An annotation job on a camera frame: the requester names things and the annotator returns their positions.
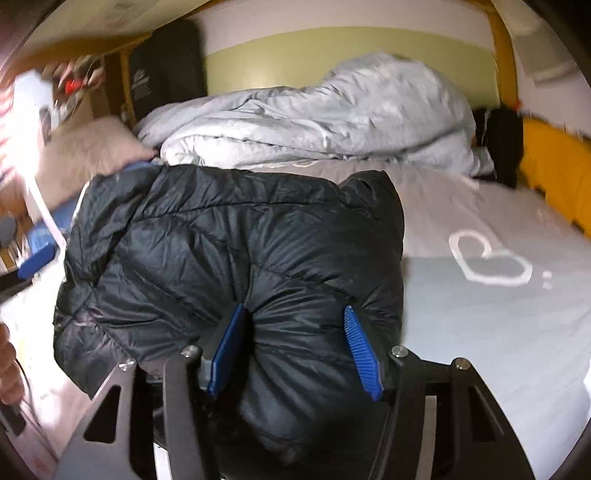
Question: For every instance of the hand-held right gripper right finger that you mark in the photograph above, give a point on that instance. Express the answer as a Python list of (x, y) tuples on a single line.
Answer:
[(362, 355)]

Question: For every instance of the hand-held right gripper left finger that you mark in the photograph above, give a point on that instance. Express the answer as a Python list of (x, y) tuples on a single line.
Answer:
[(228, 350)]

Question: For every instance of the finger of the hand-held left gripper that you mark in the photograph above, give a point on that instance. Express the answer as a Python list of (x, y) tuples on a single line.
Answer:
[(37, 263)]

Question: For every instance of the black puffer jacket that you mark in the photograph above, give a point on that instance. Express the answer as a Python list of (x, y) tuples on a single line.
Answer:
[(184, 240)]

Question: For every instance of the person's left hand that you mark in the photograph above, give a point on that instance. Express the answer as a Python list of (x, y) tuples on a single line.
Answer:
[(9, 378)]

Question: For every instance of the white desk lamp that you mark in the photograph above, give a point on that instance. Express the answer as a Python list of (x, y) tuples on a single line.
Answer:
[(46, 212)]

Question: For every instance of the blue pillow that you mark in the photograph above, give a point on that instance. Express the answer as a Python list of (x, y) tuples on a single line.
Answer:
[(64, 210)]

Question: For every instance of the beige pillow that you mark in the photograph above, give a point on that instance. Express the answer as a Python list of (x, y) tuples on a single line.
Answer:
[(92, 152)]

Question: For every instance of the black padded mat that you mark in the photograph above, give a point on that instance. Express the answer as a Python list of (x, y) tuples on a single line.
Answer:
[(166, 69)]

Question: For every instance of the light blue duvet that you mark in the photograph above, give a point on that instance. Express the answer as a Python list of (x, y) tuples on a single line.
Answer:
[(323, 110)]

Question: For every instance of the black garment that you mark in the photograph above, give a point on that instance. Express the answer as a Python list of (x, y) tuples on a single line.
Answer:
[(503, 138)]

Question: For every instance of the yellow cushion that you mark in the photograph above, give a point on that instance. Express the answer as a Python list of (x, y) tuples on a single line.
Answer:
[(558, 170)]

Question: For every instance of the checked curtain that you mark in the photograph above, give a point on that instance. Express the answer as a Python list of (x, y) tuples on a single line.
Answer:
[(531, 27)]

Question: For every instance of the wooden bed frame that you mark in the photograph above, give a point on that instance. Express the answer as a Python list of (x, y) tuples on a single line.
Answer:
[(503, 55)]

